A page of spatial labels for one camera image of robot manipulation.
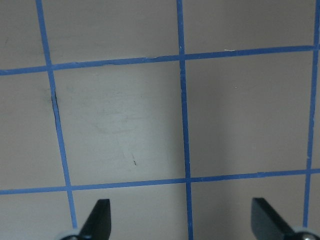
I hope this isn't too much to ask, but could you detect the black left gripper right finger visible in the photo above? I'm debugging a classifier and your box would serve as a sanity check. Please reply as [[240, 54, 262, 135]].
[[250, 197, 296, 240]]

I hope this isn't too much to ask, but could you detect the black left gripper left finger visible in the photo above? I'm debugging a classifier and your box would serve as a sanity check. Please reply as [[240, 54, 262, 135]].
[[78, 199, 111, 240]]

